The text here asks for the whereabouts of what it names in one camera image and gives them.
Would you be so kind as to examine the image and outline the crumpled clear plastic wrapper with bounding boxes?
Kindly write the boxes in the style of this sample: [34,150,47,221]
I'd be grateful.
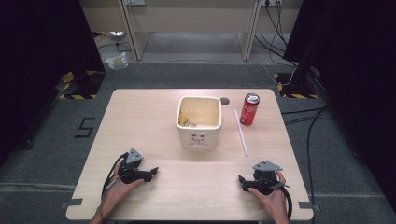
[105,51,130,72]

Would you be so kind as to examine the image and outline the black floor cables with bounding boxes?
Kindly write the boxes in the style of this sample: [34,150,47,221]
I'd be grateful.
[280,105,335,224]

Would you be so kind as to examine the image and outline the hazard-striped stand base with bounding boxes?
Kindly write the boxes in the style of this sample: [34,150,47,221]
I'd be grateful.
[58,70,106,101]
[273,72,320,100]

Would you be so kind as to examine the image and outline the black curtain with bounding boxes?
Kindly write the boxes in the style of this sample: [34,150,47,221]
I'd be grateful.
[282,0,396,214]
[0,0,106,167]

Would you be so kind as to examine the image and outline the hand-held gripper black cable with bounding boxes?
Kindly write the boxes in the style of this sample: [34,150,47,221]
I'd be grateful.
[100,151,130,201]
[281,186,294,220]

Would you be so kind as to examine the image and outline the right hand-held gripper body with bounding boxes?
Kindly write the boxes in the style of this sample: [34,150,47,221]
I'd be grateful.
[244,160,291,197]

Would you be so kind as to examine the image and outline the light wooden desk frame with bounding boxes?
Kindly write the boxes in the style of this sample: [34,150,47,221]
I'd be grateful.
[117,0,263,62]

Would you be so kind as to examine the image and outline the right hand-held gripper black cable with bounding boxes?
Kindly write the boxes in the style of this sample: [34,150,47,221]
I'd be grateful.
[281,186,294,220]

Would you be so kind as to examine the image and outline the black wall cables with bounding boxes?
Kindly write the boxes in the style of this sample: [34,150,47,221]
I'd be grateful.
[253,0,298,67]

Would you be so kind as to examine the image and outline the left hand-held gripper black cable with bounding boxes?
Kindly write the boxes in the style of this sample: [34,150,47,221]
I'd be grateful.
[100,151,130,201]

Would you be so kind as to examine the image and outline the white straw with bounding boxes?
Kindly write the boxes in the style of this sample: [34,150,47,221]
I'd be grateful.
[233,109,250,158]

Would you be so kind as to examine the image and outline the crumpled silver wrapper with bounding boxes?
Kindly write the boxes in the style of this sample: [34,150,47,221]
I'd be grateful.
[106,30,126,40]

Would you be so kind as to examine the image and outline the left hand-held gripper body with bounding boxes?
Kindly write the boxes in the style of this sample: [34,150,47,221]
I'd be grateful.
[118,147,154,185]

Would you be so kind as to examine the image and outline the person's right hand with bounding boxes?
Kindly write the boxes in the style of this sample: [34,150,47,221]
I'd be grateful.
[247,171,290,217]

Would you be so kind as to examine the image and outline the cream square bin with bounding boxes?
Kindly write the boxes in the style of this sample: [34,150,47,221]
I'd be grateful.
[176,95,223,152]

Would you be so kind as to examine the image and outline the red soda can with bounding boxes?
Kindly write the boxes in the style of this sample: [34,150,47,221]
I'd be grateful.
[239,92,261,127]

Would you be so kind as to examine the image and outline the person's left hand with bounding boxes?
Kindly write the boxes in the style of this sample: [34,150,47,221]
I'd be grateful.
[101,159,146,210]

